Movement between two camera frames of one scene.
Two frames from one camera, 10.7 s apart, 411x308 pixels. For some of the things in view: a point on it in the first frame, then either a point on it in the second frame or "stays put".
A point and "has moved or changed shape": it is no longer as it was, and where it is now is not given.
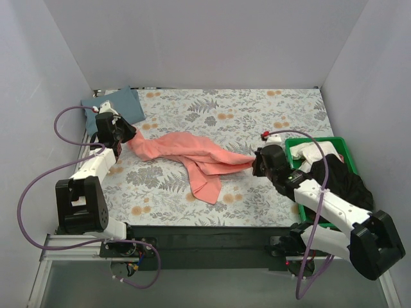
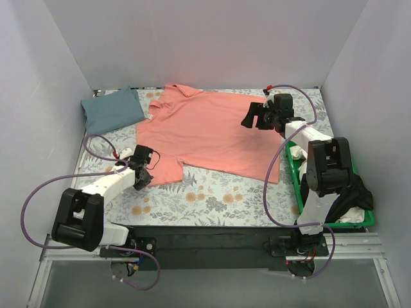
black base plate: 216,246 stays put
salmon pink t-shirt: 194,153 has moved or changed shape
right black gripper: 259,163 -> 260,115
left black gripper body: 123,132 -> 143,178
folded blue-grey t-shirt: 125,102 stays put
